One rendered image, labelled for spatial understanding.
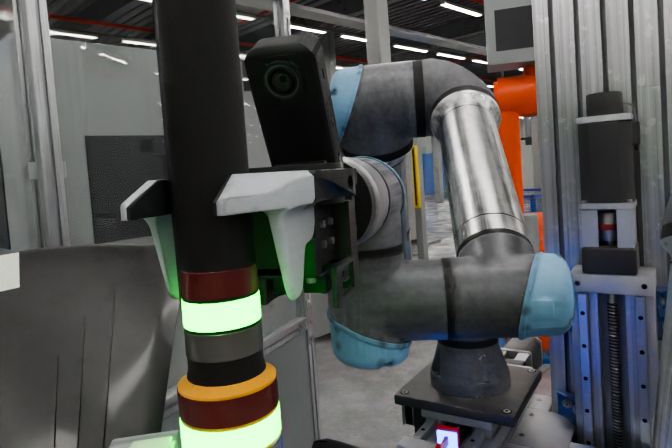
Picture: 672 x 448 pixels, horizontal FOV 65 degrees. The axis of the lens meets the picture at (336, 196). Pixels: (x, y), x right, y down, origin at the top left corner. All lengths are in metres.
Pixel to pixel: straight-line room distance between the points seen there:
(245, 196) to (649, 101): 0.96
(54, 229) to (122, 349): 0.70
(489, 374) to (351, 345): 0.59
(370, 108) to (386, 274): 0.35
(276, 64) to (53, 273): 0.21
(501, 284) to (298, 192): 0.29
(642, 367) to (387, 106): 0.64
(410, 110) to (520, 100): 3.52
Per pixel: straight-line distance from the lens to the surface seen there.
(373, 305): 0.48
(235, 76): 0.23
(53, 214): 1.04
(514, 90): 4.27
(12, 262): 0.42
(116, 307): 0.38
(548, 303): 0.49
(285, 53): 0.32
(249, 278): 0.23
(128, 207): 0.22
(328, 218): 0.32
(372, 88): 0.77
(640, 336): 1.07
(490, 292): 0.48
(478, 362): 1.04
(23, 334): 0.37
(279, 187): 0.22
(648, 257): 1.12
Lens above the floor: 1.47
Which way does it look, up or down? 3 degrees down
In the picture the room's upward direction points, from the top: 4 degrees counter-clockwise
